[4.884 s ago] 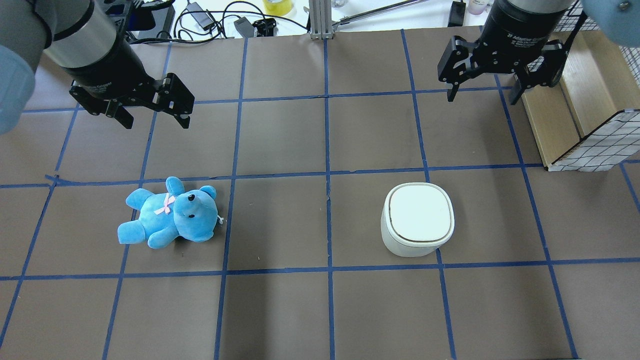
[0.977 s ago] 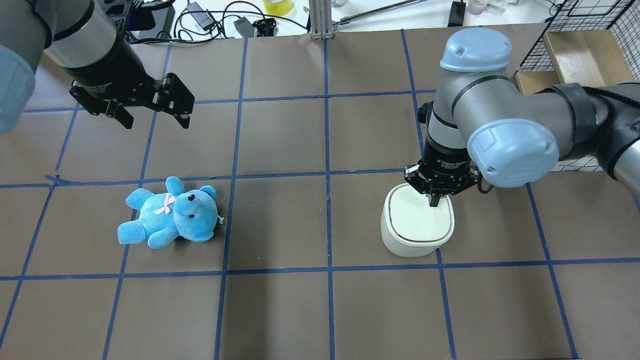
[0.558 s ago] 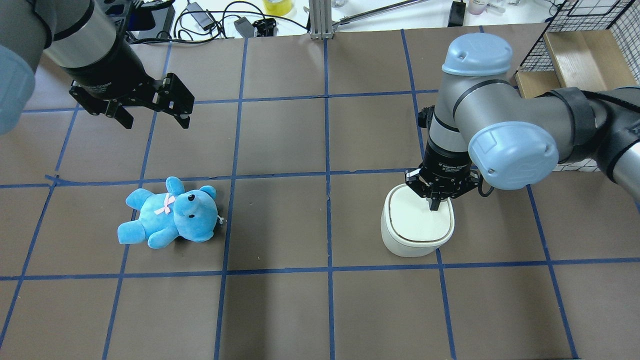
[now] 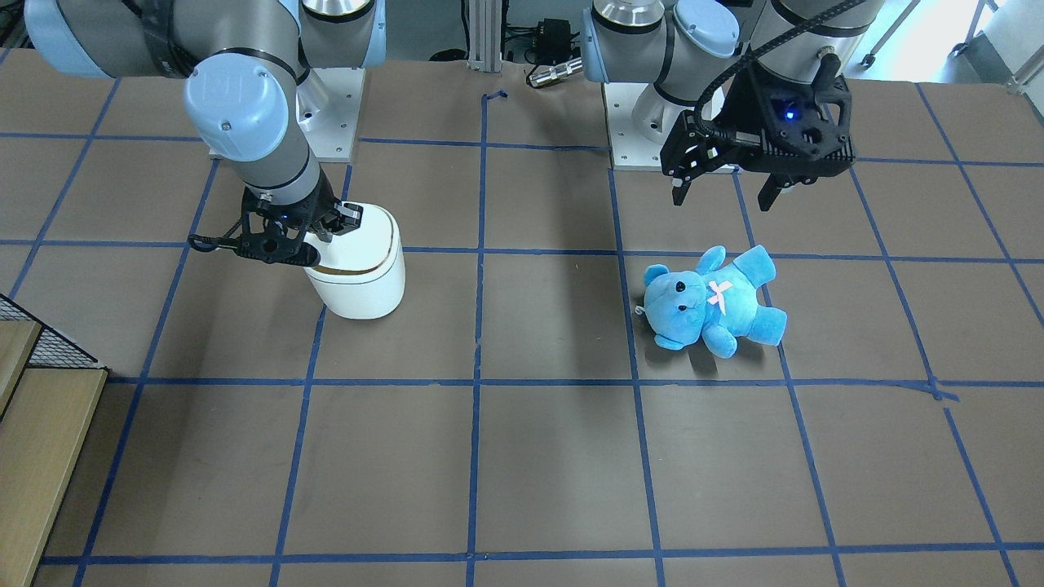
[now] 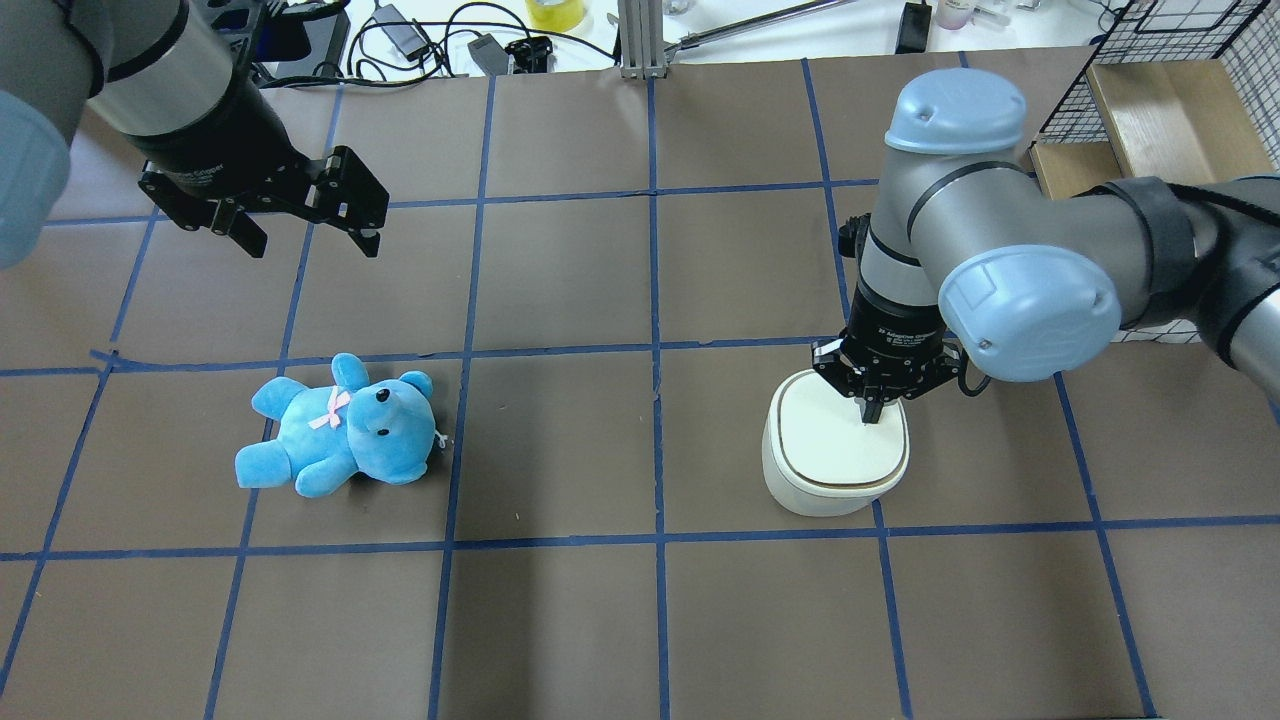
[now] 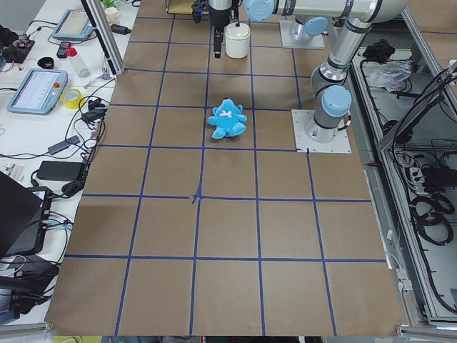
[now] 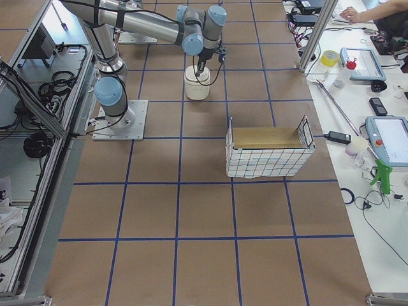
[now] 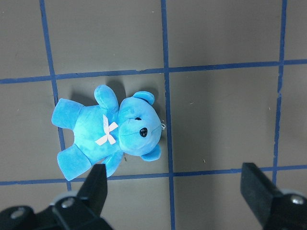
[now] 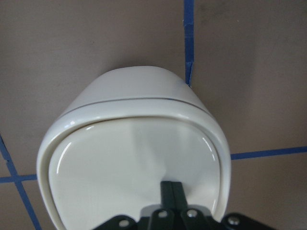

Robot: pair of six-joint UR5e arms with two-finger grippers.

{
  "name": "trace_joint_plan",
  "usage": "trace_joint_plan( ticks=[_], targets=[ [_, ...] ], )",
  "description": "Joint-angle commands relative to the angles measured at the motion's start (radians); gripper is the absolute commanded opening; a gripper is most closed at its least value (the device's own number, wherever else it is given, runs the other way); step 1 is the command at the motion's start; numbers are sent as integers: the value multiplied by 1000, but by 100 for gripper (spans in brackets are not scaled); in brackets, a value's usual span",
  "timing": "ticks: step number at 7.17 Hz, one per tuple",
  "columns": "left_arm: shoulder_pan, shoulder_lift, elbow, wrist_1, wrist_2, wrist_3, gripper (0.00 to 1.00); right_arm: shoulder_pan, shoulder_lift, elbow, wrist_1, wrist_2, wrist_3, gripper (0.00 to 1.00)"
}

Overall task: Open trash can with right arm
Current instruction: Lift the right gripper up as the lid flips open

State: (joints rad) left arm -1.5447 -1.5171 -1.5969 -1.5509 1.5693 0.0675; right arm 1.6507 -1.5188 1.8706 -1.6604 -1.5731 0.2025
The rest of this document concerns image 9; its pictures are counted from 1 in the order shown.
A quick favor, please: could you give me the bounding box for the white trash can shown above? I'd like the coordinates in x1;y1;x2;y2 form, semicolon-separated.
36;66;231;230

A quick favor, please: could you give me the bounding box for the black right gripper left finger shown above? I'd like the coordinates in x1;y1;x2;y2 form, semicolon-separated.
96;181;173;230

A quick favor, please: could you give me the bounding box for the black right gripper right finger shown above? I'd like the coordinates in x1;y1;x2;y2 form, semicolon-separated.
172;182;271;230

